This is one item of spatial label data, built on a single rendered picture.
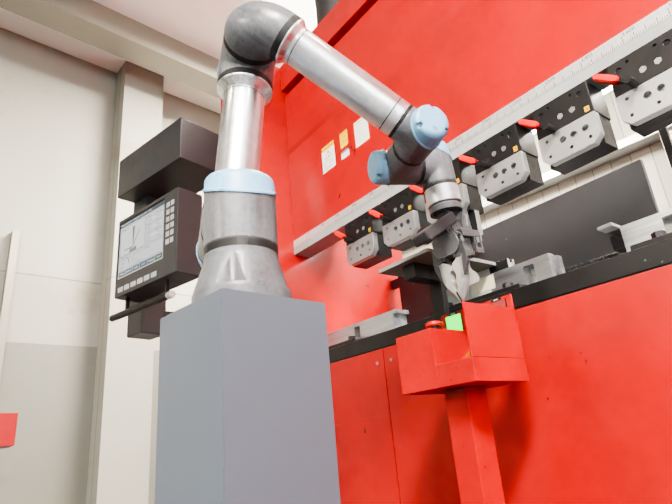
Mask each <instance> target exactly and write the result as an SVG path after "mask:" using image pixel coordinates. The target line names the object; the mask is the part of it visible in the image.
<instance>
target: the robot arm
mask: <svg viewBox="0 0 672 504"><path fill-rule="evenodd" d="M276 63H278V64H280V63H287V64H288V65H289V66H291V67H292V68H294V69H295V70H296V71H298V72H299V73H301V74H302V75H303V76H305V77H306V78H308V79H309V80H310V81H312V82H313V83H315V84H316V85H317V86H319V87H320V88H321V89H323V90H324V91H326V92H327V93H328V94H330V95H331V96H333V97H334V98H335V99H337V100H338V101H340V102H341V103H342V104H344V105H345V106H347V107H348V108H349V109H351V110H352V111H354V112H355V113H356V114H358V115H359V116H361V117H362V118H363V119H365V120H366V121H367V122H369V123H370V124H372V125H373V126H374V127H376V128H377V129H379V130H380V131H381V132H383V133H384V134H386V135H387V136H388V137H390V138H391V139H392V140H394V142H393V143H392V144H391V146H390V147H389V148H388V150H384V149H382V150H375V151H373V152H372V153H371V154H370V156H369V159H368V166H367V169H368V176H369V179H370V181H371V182H372V183H373V184H375V185H387V186H390V185H422V187H423V191H424V194H425V199H426V203H427V207H428V210H429V213H430V217H431V218H432V219H438V220H436V221H435V222H433V223H432V224H430V225H429V226H427V227H422V228H420V229H419V230H418V231H417V233H416V235H414V236H413V237H412V238H411V240H412V242H413V243H414V245H415V247H417V248H418V247H420V246H422V245H428V244H430V243H431V242H432V241H433V242H432V244H431V245H432V251H433V253H432V254H431V255H432V257H433V265H434V269H435V271H436V273H437V275H438V277H439V278H440V280H441V281H442V283H443V284H444V285H445V286H446V288H447V289H448V290H449V292H450V293H451V294H452V295H453V296H454V297H455V298H456V299H457V300H458V301H459V302H461V303H462V301H464V302H465V301H466V299H467V296H468V292H469V286H471V285H474V284H476V283H478V282H479V275H478V273H476V272H475V271H473V270H472V269H471V267H470V263H469V262H470V259H472V258H474V257H476V256H479V255H480V253H485V252H484V248H483V244H482V240H481V236H480V232H479V230H473V229H472V227H471V223H470V219H469V215H468V211H467V208H462V204H461V202H462V199H461V195H460V191H459V187H458V185H457V180H456V176H455V172H454V168H453V164H452V157H451V155H450V152H449V149H448V146H447V144H446V143H445V142H444V141H442V140H443V138H444V137H445V136H446V135H447V132H448V128H449V124H448V120H447V117H446V115H445V114H444V113H443V112H442V111H441V110H440V109H439V108H437V107H435V106H434V107H433V106H430V105H423V106H420V107H419V108H418V109H417V108H415V107H414V106H413V105H411V104H410V103H409V102H407V101H406V100H404V99H403V98H402V97H400V96H399V95H398V94H396V93H395V92H393V91H392V90H391V89H389V88H388V87H387V86H385V85H384V84H382V83H381V82H380V81H378V80H377V79H376V78H374V77H373V76H371V75H370V74H369V73H367V72H366V71H365V70H363V69H362V68H360V67H359V66H358V65H356V64H355V63H353V62H352V61H351V60H349V59H348V58H347V57H345V56H344V55H342V54H341V53H340V52H338V51H337V50H336V49H334V48H333V47H331V46H330V45H329V44H327V43H326V42H325V41H323V40H322V39H320V38H319V37H318V36H316V35H315V34H314V33H312V32H311V31H309V30H308V29H307V28H306V24H305V20H304V19H302V18H301V17H300V16H298V15H297V14H295V13H294V12H293V11H291V10H289V9H287V8H285V7H283V6H281V5H278V4H276V3H273V2H268V1H261V0H256V1H249V2H245V3H243V4H241V5H239V6H238V7H236V8H235V9H234V10H233V11H232V12H231V13H230V15H229V16H228V18H227V20H226V23H225V27H224V35H223V42H222V48H221V55H220V61H219V64H218V69H217V77H218V80H217V92H218V95H219V96H220V98H221V99H222V100H223V103H222V112H221V121H220V130H219V138H218V147H217V156H216V165H215V172H213V173H211V174H210V175H208V176H207V177H206V179H205V181H204V189H203V190H202V192H203V193H204V202H203V207H202V215H201V223H200V232H199V240H198V243H197V246H196V255H197V259H198V262H199V264H200V266H201V267H202V269H201V272H200V275H199V277H198V280H197V283H196V286H195V289H194V292H193V294H192V298H191V303H193V302H195V301H197V300H199V299H201V298H203V297H205V296H207V295H208V294H210V293H212V292H214V291H216V290H218V289H220V288H228V289H235V290H242V291H248V292H255V293H261V294H268V295H275V296H281V297H288V298H292V295H291V291H290V289H289V288H288V287H287V284H286V280H285V277H284V275H283V272H282V269H281V266H280V264H279V259H278V238H277V217H276V196H277V194H276V193H275V185H274V182H273V180H272V178H271V177H269V176H268V175H267V174H264V173H262V172H260V171H259V169H260V156H261V143H262V130H263V116H264V106H265V105H267V104H268V103H269V102H270V101H271V99H272V94H273V79H274V70H275V65H276ZM476 237H479V241H480V245H481V248H479V247H478V244H477V240H476ZM447 262H449V263H447Z"/></svg>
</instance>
